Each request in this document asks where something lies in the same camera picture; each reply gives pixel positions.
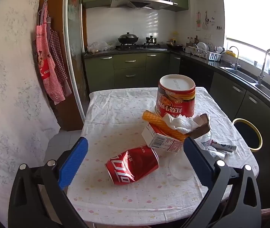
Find clear plastic bag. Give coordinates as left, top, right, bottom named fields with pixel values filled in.
left=87, top=41, right=110, bottom=53

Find small steel faucet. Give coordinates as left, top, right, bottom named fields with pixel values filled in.
left=229, top=46, right=241, bottom=70

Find yellow rimmed trash bin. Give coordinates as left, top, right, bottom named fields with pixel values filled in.
left=232, top=118, right=263, bottom=151

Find white tissue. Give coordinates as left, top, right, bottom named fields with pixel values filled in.
left=162, top=113, right=203, bottom=134

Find sliding glass door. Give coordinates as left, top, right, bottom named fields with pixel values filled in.
left=62, top=0, right=90, bottom=121

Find black frying pan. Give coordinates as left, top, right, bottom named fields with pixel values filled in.
left=167, top=41, right=184, bottom=49

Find white tube with cap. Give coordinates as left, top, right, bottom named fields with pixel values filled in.
left=211, top=141, right=237, bottom=153

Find red soda can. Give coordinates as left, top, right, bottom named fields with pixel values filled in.
left=105, top=145, right=159, bottom=186

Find gas stove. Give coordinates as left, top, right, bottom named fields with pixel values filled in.
left=115, top=43, right=167, bottom=51

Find dark checked apron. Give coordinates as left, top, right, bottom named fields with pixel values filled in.
left=47, top=17, right=72, bottom=98

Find white red carton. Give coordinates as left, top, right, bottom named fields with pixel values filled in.
left=141, top=122, right=185, bottom=152

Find clear plastic lid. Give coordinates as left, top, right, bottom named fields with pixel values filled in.
left=169, top=152, right=195, bottom=180

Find red checked apron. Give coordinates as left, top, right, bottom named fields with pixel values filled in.
left=34, top=0, right=65, bottom=105

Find green base cabinets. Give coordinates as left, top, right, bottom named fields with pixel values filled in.
left=84, top=52, right=270, bottom=209

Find black wok with lid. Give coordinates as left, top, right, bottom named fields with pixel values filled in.
left=118, top=32, right=139, bottom=45

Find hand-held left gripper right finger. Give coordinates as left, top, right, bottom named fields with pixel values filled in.
left=180, top=136, right=262, bottom=228

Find white dish rack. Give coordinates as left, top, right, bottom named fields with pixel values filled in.
left=188, top=42, right=223, bottom=62

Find large steel faucet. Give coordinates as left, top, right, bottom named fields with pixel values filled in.
left=258, top=49, right=270, bottom=85

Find red instant noodle cup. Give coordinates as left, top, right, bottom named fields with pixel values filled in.
left=154, top=74, right=196, bottom=119

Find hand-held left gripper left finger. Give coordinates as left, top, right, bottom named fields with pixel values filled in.
left=8, top=136, right=95, bottom=228

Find white dotted tablecloth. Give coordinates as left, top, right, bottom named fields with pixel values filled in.
left=67, top=87, right=259, bottom=225

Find dark silver snack wrapper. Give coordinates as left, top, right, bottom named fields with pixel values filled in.
left=188, top=113, right=211, bottom=139

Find steel double sink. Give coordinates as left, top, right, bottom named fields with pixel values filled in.
left=219, top=65, right=270, bottom=107

